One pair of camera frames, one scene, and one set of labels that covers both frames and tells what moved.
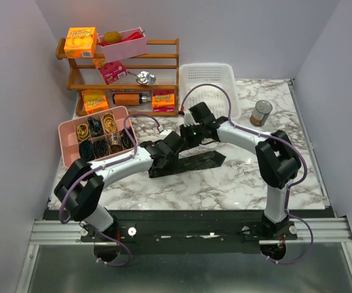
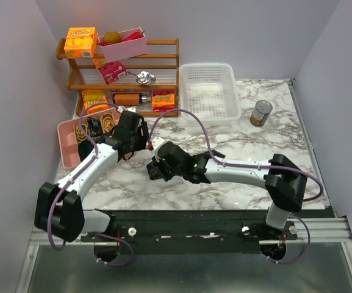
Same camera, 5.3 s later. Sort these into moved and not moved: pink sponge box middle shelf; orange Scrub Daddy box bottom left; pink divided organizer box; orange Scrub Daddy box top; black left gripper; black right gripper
Moved: black right gripper; black left gripper
Not moved: pink sponge box middle shelf; orange Scrub Daddy box bottom left; pink divided organizer box; orange Scrub Daddy box top
